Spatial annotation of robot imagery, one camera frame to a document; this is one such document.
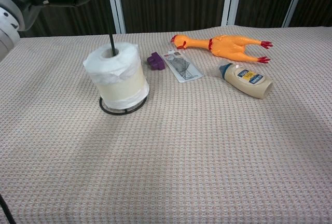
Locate white paper towel roll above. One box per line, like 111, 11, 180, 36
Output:
82, 41, 150, 110

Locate purple plastic block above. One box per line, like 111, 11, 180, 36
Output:
146, 51, 166, 72

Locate carded blister pack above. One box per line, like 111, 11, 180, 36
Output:
161, 50, 204, 83

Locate yellow rubber chicken toy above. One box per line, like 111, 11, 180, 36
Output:
170, 34, 273, 64

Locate beige woven tablecloth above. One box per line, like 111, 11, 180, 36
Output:
0, 25, 332, 224

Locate mayonnaise squeeze bottle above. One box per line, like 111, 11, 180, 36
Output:
216, 62, 274, 100

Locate white partition frame post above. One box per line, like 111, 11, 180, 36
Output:
221, 0, 244, 27
282, 0, 310, 28
104, 0, 127, 34

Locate black wire ring stand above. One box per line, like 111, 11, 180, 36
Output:
99, 0, 148, 117

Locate thick black cable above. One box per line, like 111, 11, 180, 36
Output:
0, 193, 16, 224

